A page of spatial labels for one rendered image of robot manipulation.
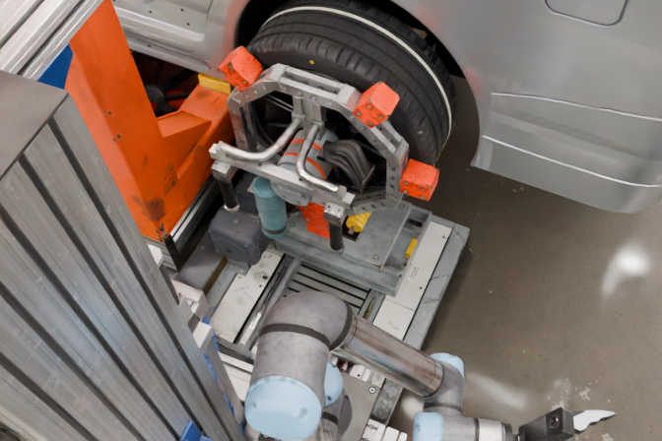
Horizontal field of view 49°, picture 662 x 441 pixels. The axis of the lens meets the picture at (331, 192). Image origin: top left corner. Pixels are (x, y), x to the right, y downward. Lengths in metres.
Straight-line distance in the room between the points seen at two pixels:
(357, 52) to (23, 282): 1.32
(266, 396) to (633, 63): 1.11
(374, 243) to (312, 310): 1.49
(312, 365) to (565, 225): 2.04
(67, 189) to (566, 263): 2.42
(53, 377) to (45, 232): 0.19
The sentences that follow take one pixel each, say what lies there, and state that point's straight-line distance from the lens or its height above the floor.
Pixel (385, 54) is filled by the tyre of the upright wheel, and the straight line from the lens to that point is 1.95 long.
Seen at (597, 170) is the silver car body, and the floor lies 0.91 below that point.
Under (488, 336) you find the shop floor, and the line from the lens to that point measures 2.77.
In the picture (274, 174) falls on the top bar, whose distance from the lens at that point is 1.91.
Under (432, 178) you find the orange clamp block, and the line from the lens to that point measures 2.01.
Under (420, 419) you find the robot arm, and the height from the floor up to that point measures 1.25.
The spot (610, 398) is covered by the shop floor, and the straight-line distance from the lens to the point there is 2.79.
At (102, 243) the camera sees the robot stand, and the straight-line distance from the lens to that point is 0.85.
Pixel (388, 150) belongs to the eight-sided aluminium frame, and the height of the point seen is 0.99.
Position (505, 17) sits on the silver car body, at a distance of 1.78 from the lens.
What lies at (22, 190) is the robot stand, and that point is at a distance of 0.71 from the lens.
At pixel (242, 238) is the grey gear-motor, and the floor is 0.40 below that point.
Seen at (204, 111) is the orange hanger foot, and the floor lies 0.68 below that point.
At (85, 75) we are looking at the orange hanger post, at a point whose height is 1.30.
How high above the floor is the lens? 2.52
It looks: 56 degrees down
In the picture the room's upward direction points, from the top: 4 degrees counter-clockwise
